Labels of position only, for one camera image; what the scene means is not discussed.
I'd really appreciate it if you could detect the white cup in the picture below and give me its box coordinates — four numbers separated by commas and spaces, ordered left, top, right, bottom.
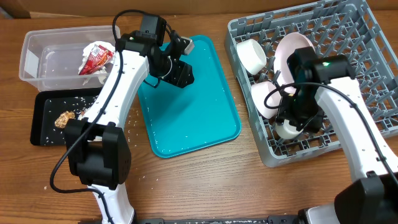
275, 119, 303, 139

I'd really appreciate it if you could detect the pink bowl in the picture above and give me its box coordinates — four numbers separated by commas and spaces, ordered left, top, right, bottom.
251, 82, 282, 119

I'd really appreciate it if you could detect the teal serving tray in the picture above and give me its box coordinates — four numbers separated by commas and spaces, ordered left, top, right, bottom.
137, 35, 242, 159

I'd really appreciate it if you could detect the white napkin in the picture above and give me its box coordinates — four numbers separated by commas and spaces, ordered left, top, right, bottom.
78, 41, 116, 85

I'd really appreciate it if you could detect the red snack wrapper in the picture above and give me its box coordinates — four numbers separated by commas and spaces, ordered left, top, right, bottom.
79, 44, 114, 75

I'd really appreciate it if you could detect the large white plate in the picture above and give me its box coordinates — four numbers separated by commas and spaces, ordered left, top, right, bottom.
274, 32, 314, 86

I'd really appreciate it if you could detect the white bowl with rice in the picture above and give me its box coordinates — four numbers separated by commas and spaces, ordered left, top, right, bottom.
236, 39, 267, 75

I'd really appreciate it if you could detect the pile of rice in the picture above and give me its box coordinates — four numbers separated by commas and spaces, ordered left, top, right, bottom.
78, 109, 88, 120

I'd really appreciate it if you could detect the brown food chunk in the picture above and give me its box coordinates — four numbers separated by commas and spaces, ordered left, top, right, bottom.
54, 111, 75, 129

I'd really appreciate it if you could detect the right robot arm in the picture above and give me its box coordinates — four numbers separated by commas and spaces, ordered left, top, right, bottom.
275, 47, 397, 223

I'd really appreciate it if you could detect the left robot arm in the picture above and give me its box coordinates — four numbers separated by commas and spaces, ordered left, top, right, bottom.
50, 13, 194, 223

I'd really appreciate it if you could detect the grey dishwasher rack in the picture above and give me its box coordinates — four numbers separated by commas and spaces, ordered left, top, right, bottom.
224, 0, 397, 167

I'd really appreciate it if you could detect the clear plastic waste bin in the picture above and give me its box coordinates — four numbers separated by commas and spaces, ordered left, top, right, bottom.
19, 26, 115, 91

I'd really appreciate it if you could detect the black plastic tray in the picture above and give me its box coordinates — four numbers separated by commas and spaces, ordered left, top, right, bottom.
30, 88, 101, 146

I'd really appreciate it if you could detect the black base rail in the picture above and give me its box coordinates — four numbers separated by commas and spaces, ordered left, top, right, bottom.
133, 215, 305, 224

